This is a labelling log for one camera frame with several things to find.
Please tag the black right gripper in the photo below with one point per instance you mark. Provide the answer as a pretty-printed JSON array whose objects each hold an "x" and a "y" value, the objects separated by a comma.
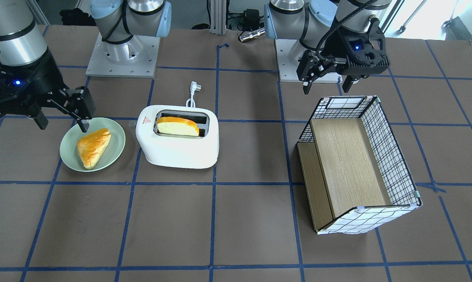
[{"x": 44, "y": 80}]

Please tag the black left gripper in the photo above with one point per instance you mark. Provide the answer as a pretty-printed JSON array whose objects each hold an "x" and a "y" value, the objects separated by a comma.
[{"x": 336, "y": 46}]

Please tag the white two-slot toaster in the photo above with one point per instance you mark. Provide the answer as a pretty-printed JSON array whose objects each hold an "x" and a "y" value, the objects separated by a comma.
[{"x": 178, "y": 150}]

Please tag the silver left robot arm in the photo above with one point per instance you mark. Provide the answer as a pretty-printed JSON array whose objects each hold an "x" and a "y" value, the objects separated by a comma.
[{"x": 311, "y": 23}]

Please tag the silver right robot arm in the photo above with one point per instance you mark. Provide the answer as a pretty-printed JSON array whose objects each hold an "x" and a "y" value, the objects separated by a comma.
[{"x": 118, "y": 21}]

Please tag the bread slice in toaster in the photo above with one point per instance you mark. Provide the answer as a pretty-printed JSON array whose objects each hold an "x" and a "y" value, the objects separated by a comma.
[{"x": 177, "y": 126}]

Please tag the light green plate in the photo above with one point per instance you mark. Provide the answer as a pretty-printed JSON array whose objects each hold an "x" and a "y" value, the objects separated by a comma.
[{"x": 69, "y": 147}]

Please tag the triangular golden bread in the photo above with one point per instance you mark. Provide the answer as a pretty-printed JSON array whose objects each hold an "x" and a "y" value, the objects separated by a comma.
[{"x": 92, "y": 146}]

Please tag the silver metal cylinder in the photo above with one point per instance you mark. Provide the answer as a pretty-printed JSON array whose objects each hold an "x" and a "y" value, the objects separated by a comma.
[{"x": 247, "y": 36}]

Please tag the grid-patterned fabric wooden box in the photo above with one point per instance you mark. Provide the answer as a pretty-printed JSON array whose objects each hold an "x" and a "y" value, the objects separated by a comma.
[{"x": 356, "y": 176}]

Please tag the black power adapter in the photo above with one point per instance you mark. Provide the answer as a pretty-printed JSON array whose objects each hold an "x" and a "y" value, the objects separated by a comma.
[{"x": 251, "y": 19}]

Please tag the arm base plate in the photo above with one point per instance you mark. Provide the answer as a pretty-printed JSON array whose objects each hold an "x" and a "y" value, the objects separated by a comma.
[
  {"x": 133, "y": 59},
  {"x": 288, "y": 53}
]

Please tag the aluminium profile post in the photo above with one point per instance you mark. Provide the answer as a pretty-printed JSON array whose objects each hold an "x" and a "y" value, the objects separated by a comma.
[{"x": 218, "y": 16}]

